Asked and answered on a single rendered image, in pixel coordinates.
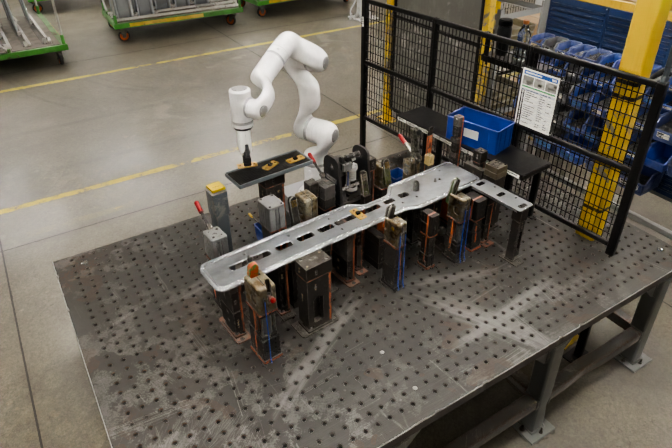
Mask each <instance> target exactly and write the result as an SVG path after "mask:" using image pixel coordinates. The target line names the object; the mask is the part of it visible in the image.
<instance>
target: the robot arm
mask: <svg viewBox="0 0 672 448"><path fill-rule="evenodd" d="M328 64H329V58H328V55H327V54H326V52H325V51H324V50H323V49H322V48H320V47H319V46H317V45H315V44H313V43H311V42H309V41H307V40H305V39H303V38H301V37H299V36H298V35H297V34H295V33H293V32H291V31H286V32H283V33H281V34H280V35H279V36H278V37H277V38H276V39H275V40H274V42H273V43H272V45H271V46H270V47H269V49H268V50H267V51H266V53H265V54H264V55H263V57H262V58H261V60H260V61H259V63H258V64H257V65H256V67H255V68H254V70H253V71H252V73H251V77H250V78H251V81H252V83H253V84H254V85H256V86H257V87H259V88H260V89H262V92H261V94H260V96H259V97H258V98H257V99H253V98H252V97H251V91H250V88H249V87H247V86H234V87H232V88H230V89H229V99H230V108H231V116H232V125H233V127H234V129H235V130H236V131H237V143H238V148H239V151H240V153H241V154H243V155H242V158H243V163H244V166H251V165H252V163H251V157H250V152H252V142H251V132H250V130H251V129H252V128H253V125H254V123H253V119H256V120H260V119H262V118H264V117H265V116H266V114H267V113H268V111H269V110H270V108H271V107H272V105H273V103H274V100H275V92H274V89H273V86H272V81H273V80H274V78H275V77H276V75H277V74H278V73H279V71H280V70H281V69H282V67H283V66H284V68H285V70H286V71H287V73H288V74H289V75H290V76H291V78H292V79H293V80H294V82H295V83H296V85H297V88H298V93H299V99H300V107H299V112H298V115H297V117H296V119H295V122H294V125H293V130H294V133H295V135H296V136H297V137H298V138H300V139H303V140H306V141H309V142H313V143H316V144H317V146H313V147H309V148H307V149H306V150H305V152H304V154H305V155H306V156H308V153H309V152H310V153H311V154H312V155H313V157H314V158H315V160H316V163H317V165H318V166H319V168H320V170H321V171H322V172H324V164H323V160H324V157H325V156H326V155H328V151H329V149H330V148H331V147H332V146H333V145H334V143H335V142H336V141H337V139H338V137H339V131H338V128H337V126H336V125H335V124H334V123H332V122H329V121H326V120H322V119H318V118H314V117H313V116H312V113H313V112H314V111H316V110H317V109H318V107H319V105H320V100H321V98H320V88H319V84H318V82H317V80H316V79H315V78H314V77H313V75H312V74H311V73H310V72H309V71H311V72H322V71H324V70H325V69H326V68H327V66H328ZM319 174H320V173H319V172H318V170H317V168H316V167H315V165H314V164H311V165H308V166H306V167H304V178H305V180H309V179H311V178H313V179H315V180H318V179H321V177H320V176H319Z"/></svg>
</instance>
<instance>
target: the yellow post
mask: <svg viewBox="0 0 672 448"><path fill-rule="evenodd" d="M671 4H672V0H637V2H636V5H635V9H634V13H633V17H632V20H631V24H630V28H629V32H628V35H627V39H626V43H625V47H624V50H623V54H622V58H621V62H620V65H619V69H618V70H622V71H625V72H629V73H632V74H636V75H639V76H643V77H647V78H650V75H651V71H652V68H653V65H654V61H655V58H656V54H657V51H658V48H659V44H660V41H661V38H662V34H663V31H664V28H665V24H666V21H667V18H668V14H669V11H670V8H671ZM630 94H631V91H629V90H627V91H626V94H625V98H624V101H629V97H630ZM624 101H623V105H622V108H621V112H623V113H625V111H626V108H627V104H628V103H627V102H624ZM638 110H639V106H636V105H635V107H634V110H633V113H632V116H634V117H637V113H638ZM612 114H613V110H610V109H609V112H608V116H607V120H610V121H611V118H612ZM634 117H631V120H630V124H629V127H630V128H633V127H634V123H635V120H636V118H634ZM607 120H606V123H605V127H604V130H605V131H608V129H609V125H610V122H609V121H607ZM631 134H632V129H629V128H628V131H627V134H626V137H625V138H626V139H629V140H630V137H631ZM626 139H625V141H624V144H623V148H622V149H624V150H627V147H628V144H629V141H628V140H626ZM623 140H624V139H623V138H620V137H619V140H618V144H617V147H618V148H621V146H622V143H623ZM618 148H616V151H615V154H614V158H616V159H618V157H619V153H620V149H618ZM616 159H613V160H615V161H617V160H616ZM598 166H599V164H597V163H595V164H594V168H593V172H595V173H597V169H598ZM616 170H617V171H620V170H619V169H616ZM617 171H616V172H615V175H614V178H613V180H614V181H616V182H617V181H618V177H619V174H620V173H619V172H617ZM593 172H592V175H591V174H590V175H591V179H590V181H591V182H593V183H594V180H595V177H596V174H595V173H593ZM613 174H614V170H612V169H610V172H609V175H608V178H609V179H612V177H613ZM609 179H607V182H606V186H605V188H607V189H609V188H610V184H611V180H609ZM605 181H606V178H604V177H602V180H601V183H600V186H602V187H604V185H605ZM616 182H612V185H611V189H610V190H611V191H613V192H614V191H615V187H616V184H617V183H616ZM593 183H589V187H588V190H587V189H586V190H587V191H589V192H591V191H592V188H593ZM602 187H599V191H598V194H597V195H598V196H600V197H601V195H602V192H603V188H602ZM597 190H598V186H597V185H594V188H593V192H592V193H594V194H596V193H597ZM611 191H610V192H609V195H608V199H607V200H609V201H612V197H613V194H614V193H613V192H611ZM589 192H587V194H586V198H585V200H586V201H588V202H589V199H590V195H591V193H589ZM595 197H596V196H595V195H593V194H592V196H591V199H590V203H592V204H594V200H595ZM600 197H597V198H596V201H595V205H597V206H599V202H600V199H601V198H600ZM586 201H585V202H584V205H583V204H582V205H583V210H585V211H586V210H587V206H588V202H586ZM590 203H589V207H588V210H587V212H589V213H591V211H592V208H593V205H592V204H590ZM610 204H611V203H610V202H608V201H607V202H606V206H605V210H607V211H609V207H610ZM597 209H598V207H596V206H594V208H593V212H592V214H593V215H596V213H597ZM583 210H582V213H581V217H580V218H581V219H583V220H584V217H585V213H586V212H585V211H583ZM607 211H604V213H603V216H602V219H604V220H606V217H607V214H608V212H607ZM589 213H587V214H586V218H585V221H587V222H589V218H590V215H591V214H589ZM593 215H592V216H591V219H590V223H591V224H593V223H594V220H595V216H593ZM579 334H580V333H578V334H577V335H575V336H574V337H573V338H572V339H571V341H570V342H569V343H568V345H567V346H566V347H565V349H564V350H566V349H567V348H569V347H570V346H571V345H573V344H574V343H575V342H577V341H578V338H579Z"/></svg>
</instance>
